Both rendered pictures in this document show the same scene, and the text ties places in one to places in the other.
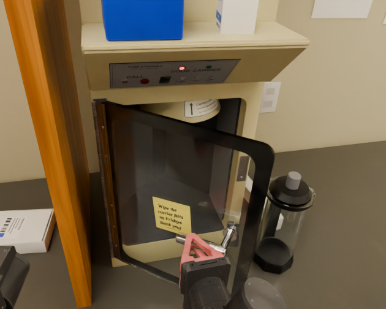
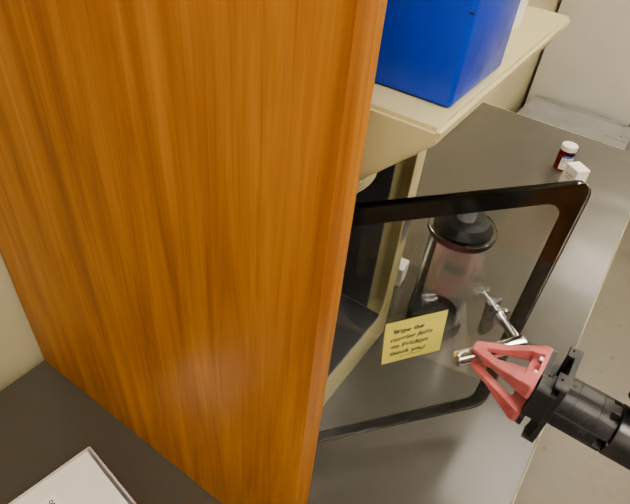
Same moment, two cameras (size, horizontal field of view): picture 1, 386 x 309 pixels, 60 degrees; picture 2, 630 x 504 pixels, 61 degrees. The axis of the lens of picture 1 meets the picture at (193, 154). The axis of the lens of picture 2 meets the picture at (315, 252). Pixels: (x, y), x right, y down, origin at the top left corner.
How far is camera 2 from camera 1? 0.46 m
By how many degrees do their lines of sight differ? 34
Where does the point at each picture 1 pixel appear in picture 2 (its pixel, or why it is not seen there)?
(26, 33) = (354, 145)
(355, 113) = not seen: hidden behind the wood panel
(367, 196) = (446, 187)
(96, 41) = (435, 114)
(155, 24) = (491, 55)
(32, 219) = (71, 491)
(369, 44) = not seen: outside the picture
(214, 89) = not seen: hidden behind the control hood
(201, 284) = (571, 396)
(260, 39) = (545, 33)
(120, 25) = (467, 73)
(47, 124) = (333, 300)
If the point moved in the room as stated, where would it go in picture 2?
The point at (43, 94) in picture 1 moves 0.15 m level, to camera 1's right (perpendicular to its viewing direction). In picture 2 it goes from (343, 249) to (484, 182)
